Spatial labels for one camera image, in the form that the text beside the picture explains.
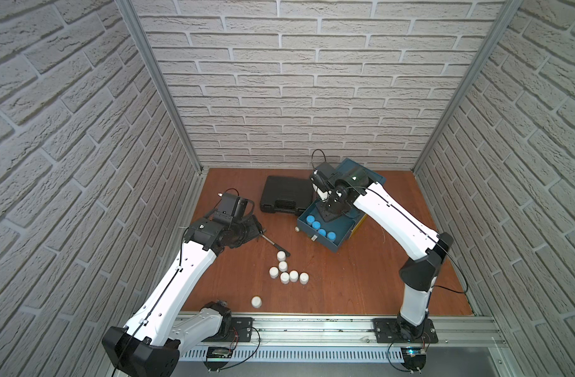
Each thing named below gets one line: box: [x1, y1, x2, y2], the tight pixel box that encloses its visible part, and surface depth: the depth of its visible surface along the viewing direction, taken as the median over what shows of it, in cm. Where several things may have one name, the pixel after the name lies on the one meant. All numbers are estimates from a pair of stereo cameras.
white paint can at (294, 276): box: [289, 269, 300, 283], surface depth 85 cm
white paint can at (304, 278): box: [299, 271, 310, 286], surface depth 85 cm
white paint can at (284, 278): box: [280, 271, 290, 286], surface depth 84 cm
